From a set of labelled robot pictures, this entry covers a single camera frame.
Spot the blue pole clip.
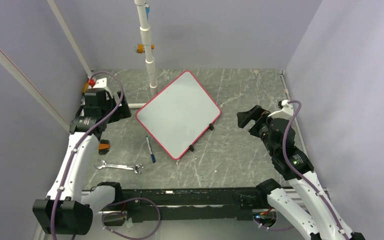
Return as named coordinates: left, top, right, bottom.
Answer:
left=144, top=3, right=150, bottom=19

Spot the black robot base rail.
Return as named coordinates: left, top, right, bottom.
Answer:
left=82, top=187, right=279, bottom=223

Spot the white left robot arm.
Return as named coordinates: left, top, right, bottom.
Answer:
left=32, top=87, right=132, bottom=238

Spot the silver open-end wrench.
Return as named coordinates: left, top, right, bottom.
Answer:
left=93, top=160, right=144, bottom=174

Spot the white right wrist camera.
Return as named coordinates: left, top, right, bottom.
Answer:
left=268, top=99, right=294, bottom=120

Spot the white PVC pipe frame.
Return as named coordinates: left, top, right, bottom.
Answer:
left=0, top=0, right=147, bottom=133

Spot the orange yellow pole clamp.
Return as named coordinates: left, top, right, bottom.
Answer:
left=134, top=44, right=146, bottom=54

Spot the pink-framed whiteboard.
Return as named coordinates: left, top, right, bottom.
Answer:
left=135, top=70, right=222, bottom=160

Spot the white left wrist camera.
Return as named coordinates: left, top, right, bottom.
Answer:
left=87, top=77, right=109, bottom=90

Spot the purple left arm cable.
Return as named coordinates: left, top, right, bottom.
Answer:
left=50, top=71, right=125, bottom=240

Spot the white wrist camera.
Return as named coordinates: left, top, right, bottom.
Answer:
left=87, top=77, right=109, bottom=90
left=268, top=99, right=294, bottom=120

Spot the black orange hex key set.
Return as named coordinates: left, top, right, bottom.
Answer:
left=98, top=139, right=111, bottom=155

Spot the white PVC vertical pole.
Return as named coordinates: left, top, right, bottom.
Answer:
left=134, top=0, right=158, bottom=96

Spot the white whiteboard marker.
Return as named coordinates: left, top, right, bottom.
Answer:
left=145, top=135, right=156, bottom=164

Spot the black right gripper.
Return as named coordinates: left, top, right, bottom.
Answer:
left=236, top=104, right=277, bottom=156

